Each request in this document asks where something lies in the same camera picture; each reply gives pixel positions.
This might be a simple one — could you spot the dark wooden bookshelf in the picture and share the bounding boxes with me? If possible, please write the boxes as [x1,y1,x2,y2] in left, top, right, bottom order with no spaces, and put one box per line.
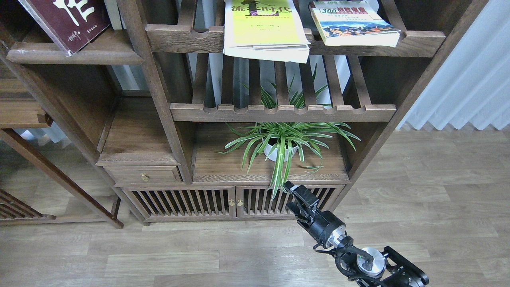
[1,0,487,224]

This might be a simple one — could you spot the maroon book white characters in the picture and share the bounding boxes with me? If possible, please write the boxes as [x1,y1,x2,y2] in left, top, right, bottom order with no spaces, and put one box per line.
[20,0,110,57]

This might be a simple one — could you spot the blue landscape cover book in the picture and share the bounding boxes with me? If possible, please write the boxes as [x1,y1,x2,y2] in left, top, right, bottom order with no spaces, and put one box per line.
[308,1,400,47]

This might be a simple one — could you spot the white plant pot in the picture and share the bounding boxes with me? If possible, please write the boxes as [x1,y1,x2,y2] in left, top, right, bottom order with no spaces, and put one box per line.
[263,143,298,162]

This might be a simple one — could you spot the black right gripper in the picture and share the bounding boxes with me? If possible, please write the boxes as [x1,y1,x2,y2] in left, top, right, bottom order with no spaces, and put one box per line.
[284,181,346,248]

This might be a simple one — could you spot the green spider plant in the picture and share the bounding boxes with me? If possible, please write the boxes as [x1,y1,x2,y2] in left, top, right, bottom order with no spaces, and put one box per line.
[217,64,361,200]

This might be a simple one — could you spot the white upright book spine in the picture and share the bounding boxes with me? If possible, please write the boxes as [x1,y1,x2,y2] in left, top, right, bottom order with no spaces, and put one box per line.
[104,0,123,30]

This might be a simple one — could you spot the yellow cover book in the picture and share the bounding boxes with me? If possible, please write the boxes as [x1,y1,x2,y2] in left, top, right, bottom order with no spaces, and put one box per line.
[223,0,310,63]

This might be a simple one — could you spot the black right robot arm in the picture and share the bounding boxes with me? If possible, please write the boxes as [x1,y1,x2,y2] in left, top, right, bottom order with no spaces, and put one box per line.
[284,181,430,287]

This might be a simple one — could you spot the brass drawer knob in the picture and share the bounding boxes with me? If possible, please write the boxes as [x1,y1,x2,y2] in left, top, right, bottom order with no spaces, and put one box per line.
[140,173,150,182]

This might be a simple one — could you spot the white pleated curtain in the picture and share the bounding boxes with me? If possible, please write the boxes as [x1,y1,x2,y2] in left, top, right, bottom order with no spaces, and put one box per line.
[397,0,510,131]

